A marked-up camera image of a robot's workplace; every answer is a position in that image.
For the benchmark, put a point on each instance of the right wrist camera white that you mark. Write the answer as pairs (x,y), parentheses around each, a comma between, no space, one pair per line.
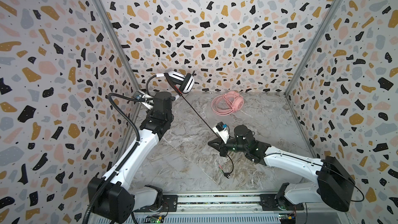
(222,130)

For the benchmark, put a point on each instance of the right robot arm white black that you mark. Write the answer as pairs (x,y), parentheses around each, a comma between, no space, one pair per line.
(328,181)

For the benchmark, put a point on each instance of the green circuit board left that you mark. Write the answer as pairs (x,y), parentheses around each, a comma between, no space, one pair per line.
(156,219)

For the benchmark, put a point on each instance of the white black headphones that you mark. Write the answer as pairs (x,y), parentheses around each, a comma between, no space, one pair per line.
(185,82)

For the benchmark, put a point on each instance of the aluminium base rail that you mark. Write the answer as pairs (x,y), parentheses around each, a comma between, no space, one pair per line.
(234,207)

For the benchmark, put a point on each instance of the pink headphones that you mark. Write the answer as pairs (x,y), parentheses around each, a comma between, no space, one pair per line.
(227,104)

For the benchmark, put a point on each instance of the circuit board right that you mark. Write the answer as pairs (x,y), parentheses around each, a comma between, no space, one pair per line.
(287,218)

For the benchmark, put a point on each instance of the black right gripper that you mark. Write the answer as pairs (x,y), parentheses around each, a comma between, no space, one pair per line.
(223,146)

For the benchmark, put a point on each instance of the right aluminium corner post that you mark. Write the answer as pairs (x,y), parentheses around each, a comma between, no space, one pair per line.
(313,44)

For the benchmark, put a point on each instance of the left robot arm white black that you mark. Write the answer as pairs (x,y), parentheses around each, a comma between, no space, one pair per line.
(108,195)

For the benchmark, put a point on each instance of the aluminium corner post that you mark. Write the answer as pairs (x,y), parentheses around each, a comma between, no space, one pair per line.
(115,41)
(313,44)

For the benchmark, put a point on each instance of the left aluminium corner post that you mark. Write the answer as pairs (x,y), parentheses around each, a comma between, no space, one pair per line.
(115,41)

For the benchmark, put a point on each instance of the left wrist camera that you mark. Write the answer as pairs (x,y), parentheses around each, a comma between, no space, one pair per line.
(142,96)

